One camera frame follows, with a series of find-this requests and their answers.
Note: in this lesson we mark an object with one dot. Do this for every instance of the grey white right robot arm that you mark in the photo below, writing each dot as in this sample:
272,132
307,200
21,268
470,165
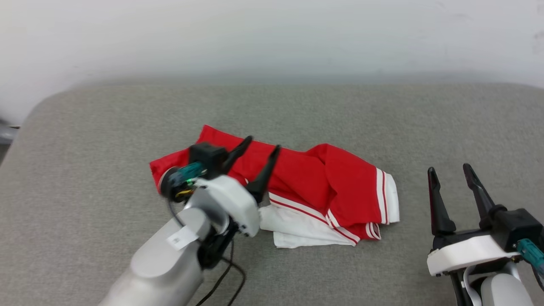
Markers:
505,291

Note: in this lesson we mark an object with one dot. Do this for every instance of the white paper label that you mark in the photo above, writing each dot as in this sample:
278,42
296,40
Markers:
182,238

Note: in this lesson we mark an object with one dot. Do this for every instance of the teal right camera connector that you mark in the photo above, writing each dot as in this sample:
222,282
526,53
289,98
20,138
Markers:
531,253

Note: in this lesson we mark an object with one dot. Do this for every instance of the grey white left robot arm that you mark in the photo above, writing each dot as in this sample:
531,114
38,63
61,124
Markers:
165,267

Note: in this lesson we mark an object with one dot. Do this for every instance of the teal left camera connector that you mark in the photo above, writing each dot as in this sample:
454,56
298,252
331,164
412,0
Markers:
189,171

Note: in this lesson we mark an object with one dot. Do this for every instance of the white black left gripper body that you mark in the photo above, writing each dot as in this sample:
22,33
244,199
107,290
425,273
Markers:
236,204

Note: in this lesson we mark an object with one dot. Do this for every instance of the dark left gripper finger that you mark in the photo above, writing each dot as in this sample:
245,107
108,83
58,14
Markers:
238,153
265,174

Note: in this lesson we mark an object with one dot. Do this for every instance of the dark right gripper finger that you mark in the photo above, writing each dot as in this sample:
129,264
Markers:
482,199
440,212

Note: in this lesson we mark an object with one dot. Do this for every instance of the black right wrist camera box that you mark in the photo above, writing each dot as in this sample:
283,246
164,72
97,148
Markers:
514,225

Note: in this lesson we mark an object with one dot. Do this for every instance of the teal camera connector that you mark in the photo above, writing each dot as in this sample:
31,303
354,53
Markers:
531,253
189,171

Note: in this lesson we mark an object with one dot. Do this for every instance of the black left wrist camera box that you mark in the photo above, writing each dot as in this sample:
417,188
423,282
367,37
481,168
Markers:
208,155

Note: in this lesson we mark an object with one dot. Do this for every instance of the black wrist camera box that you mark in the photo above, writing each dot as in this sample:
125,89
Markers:
208,155
514,225

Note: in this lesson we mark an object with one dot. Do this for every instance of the red white striped garment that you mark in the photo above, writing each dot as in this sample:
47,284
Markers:
340,182

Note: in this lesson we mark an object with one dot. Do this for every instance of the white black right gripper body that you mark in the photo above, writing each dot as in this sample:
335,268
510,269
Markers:
467,253

